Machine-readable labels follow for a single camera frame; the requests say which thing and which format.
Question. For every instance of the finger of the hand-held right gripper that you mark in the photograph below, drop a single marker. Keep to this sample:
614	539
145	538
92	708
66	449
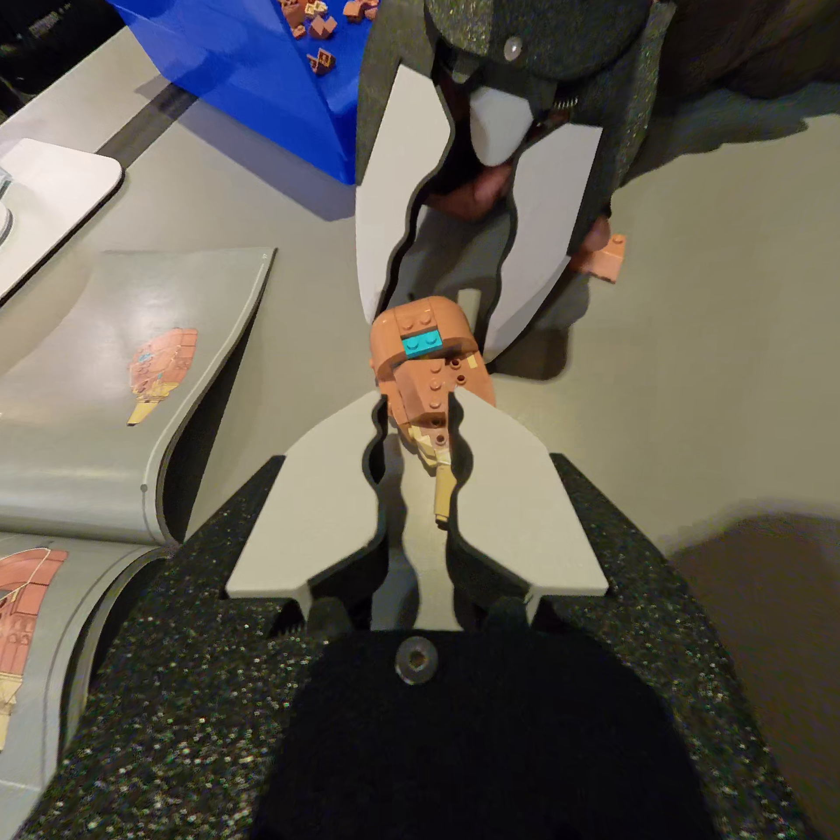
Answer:
387	184
551	216

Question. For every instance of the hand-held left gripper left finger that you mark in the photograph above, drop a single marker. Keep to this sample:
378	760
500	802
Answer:
308	518

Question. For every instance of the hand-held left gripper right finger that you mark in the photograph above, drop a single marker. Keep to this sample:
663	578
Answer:
525	518

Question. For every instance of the brown brick vehicle model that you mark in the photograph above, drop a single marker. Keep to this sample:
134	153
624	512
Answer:
420	328

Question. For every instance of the blue plastic bin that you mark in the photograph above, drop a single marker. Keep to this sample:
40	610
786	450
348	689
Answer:
229	52

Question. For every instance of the person's right forearm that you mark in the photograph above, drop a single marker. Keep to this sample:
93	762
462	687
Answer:
754	46

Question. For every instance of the grey desk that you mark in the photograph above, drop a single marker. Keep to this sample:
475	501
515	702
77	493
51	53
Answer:
689	394

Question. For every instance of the person's right hand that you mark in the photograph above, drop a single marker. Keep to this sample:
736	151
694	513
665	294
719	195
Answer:
472	193

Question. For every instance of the brown sloped brick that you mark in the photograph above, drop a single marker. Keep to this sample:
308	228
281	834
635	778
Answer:
604	259

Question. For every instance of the pile of brown bricks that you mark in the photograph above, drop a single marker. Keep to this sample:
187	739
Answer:
321	26

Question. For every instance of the open instruction booklet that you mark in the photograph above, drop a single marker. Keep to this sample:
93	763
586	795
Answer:
98	367

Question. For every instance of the white stand base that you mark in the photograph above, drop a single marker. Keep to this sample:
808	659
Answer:
59	190

